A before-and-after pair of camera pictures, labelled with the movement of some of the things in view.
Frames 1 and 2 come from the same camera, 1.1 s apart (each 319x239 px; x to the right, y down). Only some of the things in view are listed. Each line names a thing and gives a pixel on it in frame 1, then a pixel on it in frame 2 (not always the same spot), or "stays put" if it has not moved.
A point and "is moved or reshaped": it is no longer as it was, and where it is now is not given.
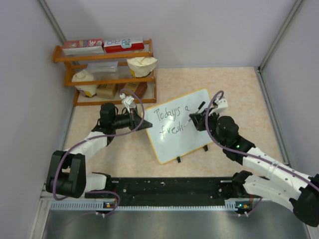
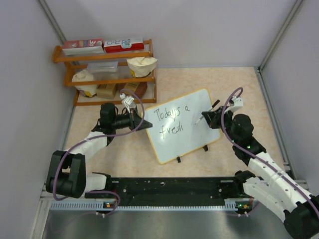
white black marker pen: (190, 119) is moved or reshaped
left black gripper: (135, 120) stays put
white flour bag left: (87, 91) stays put
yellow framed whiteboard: (173, 133) stays put
